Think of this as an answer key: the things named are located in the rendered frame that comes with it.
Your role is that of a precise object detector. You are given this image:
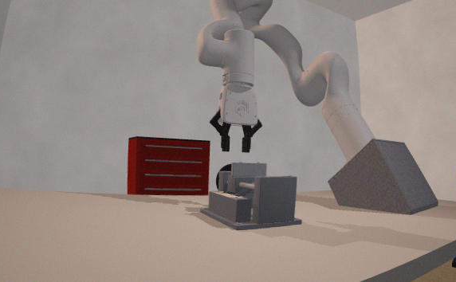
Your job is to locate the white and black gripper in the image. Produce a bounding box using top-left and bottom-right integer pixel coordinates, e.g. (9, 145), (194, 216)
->
(210, 84), (262, 152)

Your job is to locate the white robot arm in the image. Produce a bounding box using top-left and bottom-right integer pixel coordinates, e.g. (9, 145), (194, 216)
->
(196, 0), (375, 166)

